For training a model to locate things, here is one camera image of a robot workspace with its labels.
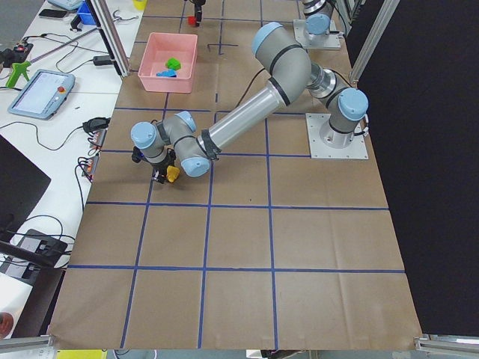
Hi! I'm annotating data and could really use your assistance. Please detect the grabber reach tool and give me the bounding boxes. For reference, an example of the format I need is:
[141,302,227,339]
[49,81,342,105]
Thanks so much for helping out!
[5,28,99,88]

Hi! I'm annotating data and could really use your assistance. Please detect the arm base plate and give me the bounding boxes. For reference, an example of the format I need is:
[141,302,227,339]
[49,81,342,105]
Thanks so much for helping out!
[293,19,341,51]
[305,113,369,160]

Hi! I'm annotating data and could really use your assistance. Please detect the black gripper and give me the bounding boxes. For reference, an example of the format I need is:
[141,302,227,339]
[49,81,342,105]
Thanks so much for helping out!
[192,0,206,26]
[152,148,176,184]

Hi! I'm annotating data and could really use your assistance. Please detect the black monitor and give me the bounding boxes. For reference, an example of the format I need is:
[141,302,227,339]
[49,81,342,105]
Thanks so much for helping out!
[1,137,51,242]

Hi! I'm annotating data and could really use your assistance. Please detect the teach pendant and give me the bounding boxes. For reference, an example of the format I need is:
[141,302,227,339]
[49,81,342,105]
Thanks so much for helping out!
[7,70,76,120]

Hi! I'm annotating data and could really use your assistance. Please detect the green toy block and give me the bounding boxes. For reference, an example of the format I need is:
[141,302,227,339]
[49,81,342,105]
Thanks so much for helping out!
[165,58,182,70]

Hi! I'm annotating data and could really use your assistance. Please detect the black power adapter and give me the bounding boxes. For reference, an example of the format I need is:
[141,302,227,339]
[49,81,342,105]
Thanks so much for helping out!
[92,55,113,67]

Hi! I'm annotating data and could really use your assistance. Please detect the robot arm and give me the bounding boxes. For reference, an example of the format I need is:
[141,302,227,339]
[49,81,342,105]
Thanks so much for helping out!
[130,22,369,183]
[187,0,336,35]

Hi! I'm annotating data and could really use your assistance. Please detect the blue plastic bin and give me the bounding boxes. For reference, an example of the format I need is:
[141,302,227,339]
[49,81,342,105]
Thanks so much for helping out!
[70,1,96,28]

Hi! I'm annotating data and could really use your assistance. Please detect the blue toy block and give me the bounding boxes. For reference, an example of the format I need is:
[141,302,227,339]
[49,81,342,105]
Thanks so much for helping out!
[156,69,177,78]

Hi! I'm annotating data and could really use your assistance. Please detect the aluminium frame post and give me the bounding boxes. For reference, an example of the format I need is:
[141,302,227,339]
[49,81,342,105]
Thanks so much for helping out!
[86,0,130,78]

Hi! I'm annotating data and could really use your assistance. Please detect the yellow toy block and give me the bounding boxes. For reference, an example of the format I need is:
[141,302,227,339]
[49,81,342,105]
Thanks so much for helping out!
[165,165,180,183]

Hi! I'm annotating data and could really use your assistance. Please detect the pink plastic box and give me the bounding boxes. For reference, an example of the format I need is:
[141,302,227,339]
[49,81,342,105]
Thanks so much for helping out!
[138,32,198,93]

